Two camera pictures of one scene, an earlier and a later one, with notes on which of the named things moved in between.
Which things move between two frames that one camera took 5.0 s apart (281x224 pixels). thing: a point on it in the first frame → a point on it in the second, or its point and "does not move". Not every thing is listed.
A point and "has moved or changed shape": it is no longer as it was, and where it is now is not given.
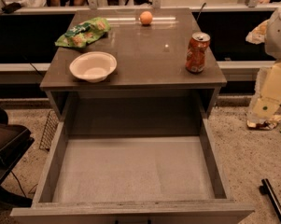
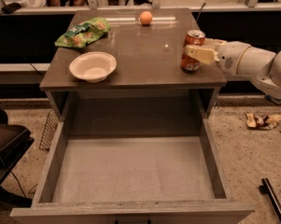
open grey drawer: (131, 179) does not move
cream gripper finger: (266, 106) → (203, 54)
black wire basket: (51, 125) does not move
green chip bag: (81, 34) does not move
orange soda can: (195, 57) has moved or changed shape
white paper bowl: (93, 66) does not move
